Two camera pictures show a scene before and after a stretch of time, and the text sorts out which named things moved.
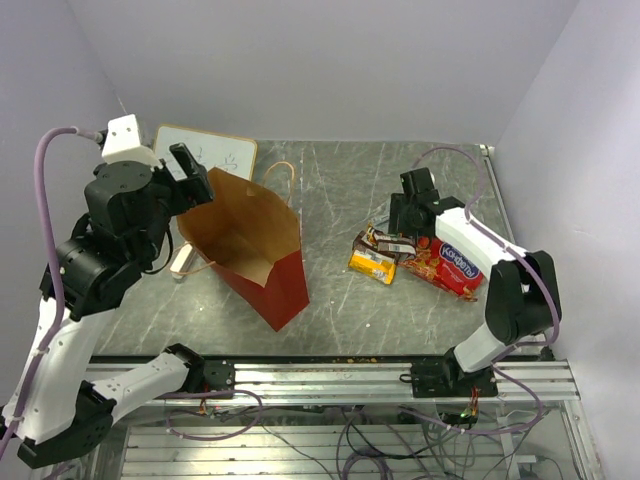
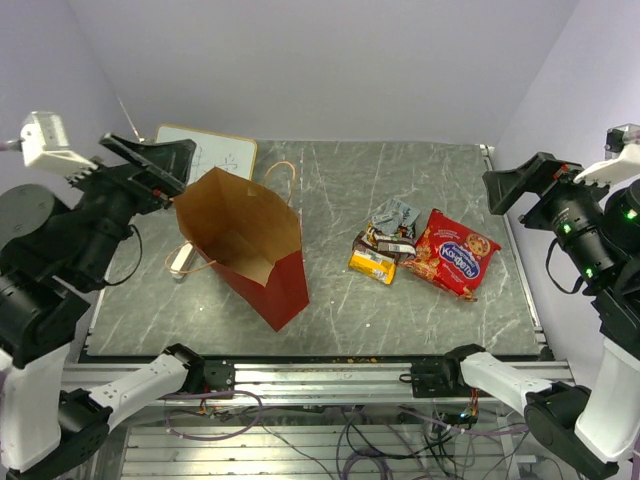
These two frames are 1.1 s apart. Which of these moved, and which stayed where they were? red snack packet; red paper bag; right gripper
Moved: right gripper
Stayed: red snack packet; red paper bag
